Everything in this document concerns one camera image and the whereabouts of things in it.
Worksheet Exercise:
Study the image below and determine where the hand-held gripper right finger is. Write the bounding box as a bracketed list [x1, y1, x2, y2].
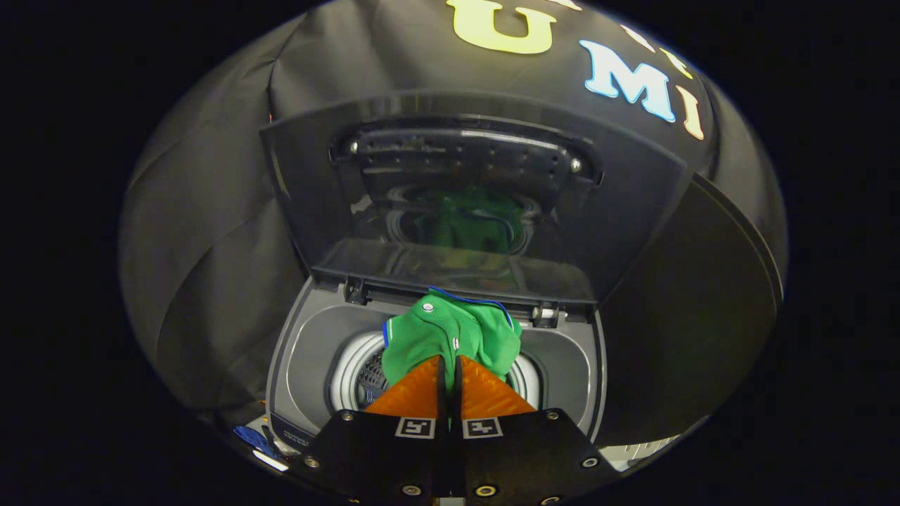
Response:
[452, 355, 621, 505]

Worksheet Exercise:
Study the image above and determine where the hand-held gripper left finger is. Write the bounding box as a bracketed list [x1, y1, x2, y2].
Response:
[292, 355, 452, 504]

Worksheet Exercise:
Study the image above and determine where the green polo shirt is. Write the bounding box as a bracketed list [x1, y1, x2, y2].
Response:
[382, 286, 523, 394]

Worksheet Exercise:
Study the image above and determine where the dark washing machine lid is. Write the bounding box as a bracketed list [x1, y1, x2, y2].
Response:
[259, 91, 693, 313]

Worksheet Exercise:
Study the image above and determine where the small blue object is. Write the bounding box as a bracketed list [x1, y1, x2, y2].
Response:
[234, 425, 282, 459]

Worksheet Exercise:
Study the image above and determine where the black backdrop cloth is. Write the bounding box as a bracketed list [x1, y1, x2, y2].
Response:
[118, 0, 788, 422]

